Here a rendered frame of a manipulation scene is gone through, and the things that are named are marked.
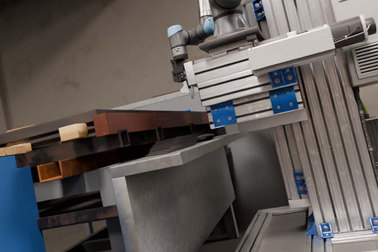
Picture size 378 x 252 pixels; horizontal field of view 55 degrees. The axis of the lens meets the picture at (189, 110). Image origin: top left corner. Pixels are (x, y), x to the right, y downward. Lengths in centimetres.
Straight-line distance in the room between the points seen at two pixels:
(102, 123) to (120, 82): 476
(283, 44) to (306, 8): 37
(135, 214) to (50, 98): 562
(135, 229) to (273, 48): 70
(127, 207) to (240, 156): 166
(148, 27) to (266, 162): 361
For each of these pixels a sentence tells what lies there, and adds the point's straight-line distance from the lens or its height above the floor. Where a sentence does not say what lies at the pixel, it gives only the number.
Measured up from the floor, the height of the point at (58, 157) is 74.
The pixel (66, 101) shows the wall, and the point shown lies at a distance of 632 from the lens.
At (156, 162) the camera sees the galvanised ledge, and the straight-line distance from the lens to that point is 92.
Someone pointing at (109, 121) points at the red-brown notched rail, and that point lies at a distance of 103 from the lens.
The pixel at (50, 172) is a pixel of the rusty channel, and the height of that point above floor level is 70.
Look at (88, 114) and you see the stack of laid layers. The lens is 108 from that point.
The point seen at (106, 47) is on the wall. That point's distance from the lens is 596.
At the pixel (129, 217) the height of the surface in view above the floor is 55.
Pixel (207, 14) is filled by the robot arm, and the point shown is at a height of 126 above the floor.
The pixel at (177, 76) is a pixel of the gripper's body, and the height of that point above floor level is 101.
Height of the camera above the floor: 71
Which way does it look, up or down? 4 degrees up
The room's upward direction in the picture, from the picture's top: 12 degrees counter-clockwise
